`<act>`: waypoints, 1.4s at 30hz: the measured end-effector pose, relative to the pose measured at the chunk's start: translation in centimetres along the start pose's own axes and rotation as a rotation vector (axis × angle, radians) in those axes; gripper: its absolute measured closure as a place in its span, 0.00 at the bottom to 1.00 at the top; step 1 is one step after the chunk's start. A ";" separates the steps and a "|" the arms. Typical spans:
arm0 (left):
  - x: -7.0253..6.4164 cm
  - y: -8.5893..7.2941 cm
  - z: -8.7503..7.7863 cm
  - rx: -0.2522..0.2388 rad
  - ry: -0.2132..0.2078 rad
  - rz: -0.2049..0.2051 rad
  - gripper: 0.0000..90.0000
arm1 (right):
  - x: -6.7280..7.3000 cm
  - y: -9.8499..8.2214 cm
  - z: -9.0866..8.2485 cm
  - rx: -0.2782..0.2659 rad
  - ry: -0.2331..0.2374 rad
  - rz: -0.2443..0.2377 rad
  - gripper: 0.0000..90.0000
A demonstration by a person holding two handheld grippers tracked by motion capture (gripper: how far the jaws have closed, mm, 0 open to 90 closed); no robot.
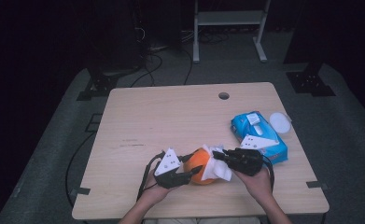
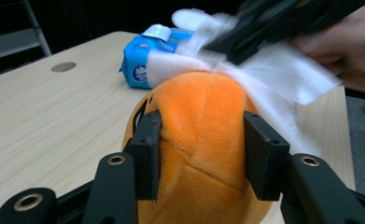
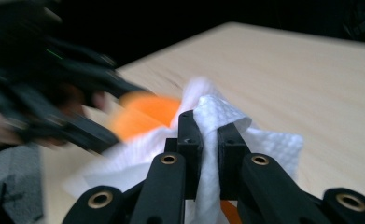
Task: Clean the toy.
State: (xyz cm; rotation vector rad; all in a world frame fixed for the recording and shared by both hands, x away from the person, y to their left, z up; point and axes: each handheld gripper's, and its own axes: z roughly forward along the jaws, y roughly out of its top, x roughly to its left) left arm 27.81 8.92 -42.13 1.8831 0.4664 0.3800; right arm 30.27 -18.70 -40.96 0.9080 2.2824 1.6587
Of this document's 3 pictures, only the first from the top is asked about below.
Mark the black stand base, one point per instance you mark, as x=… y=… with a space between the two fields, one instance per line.
x=309 y=82
x=101 y=84

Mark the white wet wipe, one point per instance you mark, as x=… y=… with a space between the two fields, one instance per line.
x=219 y=169

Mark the person's left hand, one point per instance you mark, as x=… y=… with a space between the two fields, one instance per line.
x=157 y=193

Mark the black tape strip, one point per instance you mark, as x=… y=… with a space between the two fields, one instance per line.
x=83 y=191
x=315 y=184

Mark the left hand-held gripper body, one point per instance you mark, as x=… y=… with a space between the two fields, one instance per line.
x=171 y=179

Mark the white metal stand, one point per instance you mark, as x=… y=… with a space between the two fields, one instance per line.
x=230 y=18

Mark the orange plush toy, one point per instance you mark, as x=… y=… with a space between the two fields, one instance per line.
x=197 y=161

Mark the blue wet wipe pack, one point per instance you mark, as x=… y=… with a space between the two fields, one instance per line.
x=272 y=133

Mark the white oval lid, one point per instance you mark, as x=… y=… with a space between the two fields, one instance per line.
x=279 y=122

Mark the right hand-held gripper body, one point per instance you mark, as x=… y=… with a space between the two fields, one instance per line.
x=247 y=161

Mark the person's right hand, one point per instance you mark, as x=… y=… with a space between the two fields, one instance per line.
x=258 y=185

